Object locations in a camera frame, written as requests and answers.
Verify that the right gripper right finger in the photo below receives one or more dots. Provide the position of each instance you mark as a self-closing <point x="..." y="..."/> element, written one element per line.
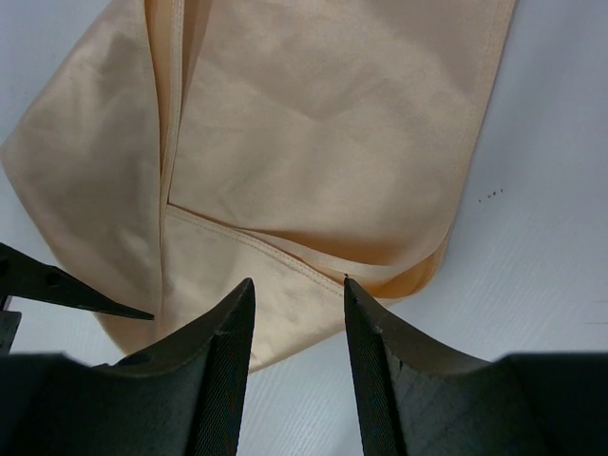
<point x="418" y="396"/>

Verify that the peach cloth napkin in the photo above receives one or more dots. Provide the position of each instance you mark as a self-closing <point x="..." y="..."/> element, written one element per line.
<point x="182" y="146"/>

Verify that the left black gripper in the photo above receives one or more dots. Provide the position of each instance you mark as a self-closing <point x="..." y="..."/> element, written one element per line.
<point x="25" y="277"/>

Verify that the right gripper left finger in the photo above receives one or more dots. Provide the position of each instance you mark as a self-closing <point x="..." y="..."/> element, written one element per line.
<point x="183" y="395"/>

